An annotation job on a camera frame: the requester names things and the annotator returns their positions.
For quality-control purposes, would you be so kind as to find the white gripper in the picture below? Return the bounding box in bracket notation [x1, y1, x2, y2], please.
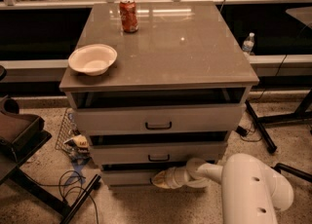
[152, 167, 191, 189]

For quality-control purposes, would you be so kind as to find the grey drawer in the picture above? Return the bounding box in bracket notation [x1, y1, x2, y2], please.
[90, 141, 227, 165]
[101, 169, 159, 187]
[74, 104, 245, 135]

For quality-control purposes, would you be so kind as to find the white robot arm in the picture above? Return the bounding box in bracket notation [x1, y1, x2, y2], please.
[152, 153, 294, 224]

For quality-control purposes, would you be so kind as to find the grey drawer cabinet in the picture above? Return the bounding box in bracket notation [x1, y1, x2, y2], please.
[60, 2, 258, 173]

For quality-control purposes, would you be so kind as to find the snack chip bag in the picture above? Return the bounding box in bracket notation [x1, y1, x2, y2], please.
[63, 134, 90, 160]

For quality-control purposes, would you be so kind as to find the black stand leg right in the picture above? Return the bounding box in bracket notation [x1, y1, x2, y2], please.
[246, 101, 277, 154]

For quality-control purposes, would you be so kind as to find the black stand leg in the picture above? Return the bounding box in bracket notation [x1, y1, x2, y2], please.
[246, 101, 277, 154]
[9, 168, 100, 224]

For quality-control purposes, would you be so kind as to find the office chair caster leg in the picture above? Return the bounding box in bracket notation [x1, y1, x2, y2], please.
[273, 163, 312, 183]

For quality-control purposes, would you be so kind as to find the black stand leg left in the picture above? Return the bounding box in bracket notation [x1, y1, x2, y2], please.
[9, 168, 100, 224]

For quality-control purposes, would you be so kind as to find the white paper bowl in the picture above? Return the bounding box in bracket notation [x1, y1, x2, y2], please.
[68, 44, 117, 76]

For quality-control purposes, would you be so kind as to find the clear plastic water bottle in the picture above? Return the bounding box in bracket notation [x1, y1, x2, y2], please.
[242, 32, 254, 56]

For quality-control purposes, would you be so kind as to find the dark tray on left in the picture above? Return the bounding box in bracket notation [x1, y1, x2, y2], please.
[0, 97, 44, 157]

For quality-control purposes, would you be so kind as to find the orange soda can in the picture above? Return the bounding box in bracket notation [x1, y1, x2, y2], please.
[119, 0, 138, 33]

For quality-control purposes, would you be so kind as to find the black cable on floor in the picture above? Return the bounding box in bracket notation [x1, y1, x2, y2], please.
[22, 168, 100, 224]

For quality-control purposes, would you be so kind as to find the wire mesh basket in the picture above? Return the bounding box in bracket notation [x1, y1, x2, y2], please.
[55, 108, 79, 154]

